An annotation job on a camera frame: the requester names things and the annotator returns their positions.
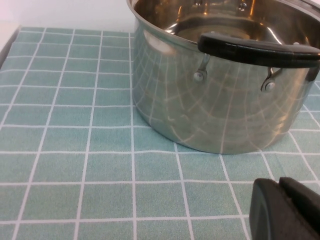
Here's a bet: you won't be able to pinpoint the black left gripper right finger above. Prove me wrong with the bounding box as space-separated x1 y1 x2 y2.
279 176 320 240

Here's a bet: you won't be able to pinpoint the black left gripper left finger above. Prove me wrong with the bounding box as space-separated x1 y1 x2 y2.
249 177 311 240

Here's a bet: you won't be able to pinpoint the teal grid tablecloth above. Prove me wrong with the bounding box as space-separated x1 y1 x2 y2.
0 26 320 240

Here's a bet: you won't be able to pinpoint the stainless steel pot black handles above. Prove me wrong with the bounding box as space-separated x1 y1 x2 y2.
125 0 320 155

